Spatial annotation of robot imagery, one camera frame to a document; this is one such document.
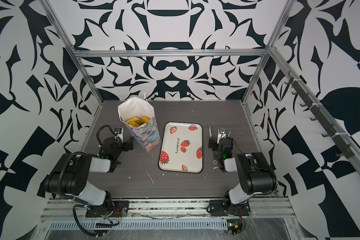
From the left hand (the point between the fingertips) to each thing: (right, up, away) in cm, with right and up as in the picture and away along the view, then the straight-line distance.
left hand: (124, 134), depth 93 cm
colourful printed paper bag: (+7, +12, +5) cm, 15 cm away
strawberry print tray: (+35, -9, +1) cm, 36 cm away
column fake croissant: (+7, +8, -3) cm, 11 cm away
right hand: (+60, -1, +1) cm, 60 cm away
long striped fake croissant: (+13, +9, -2) cm, 16 cm away
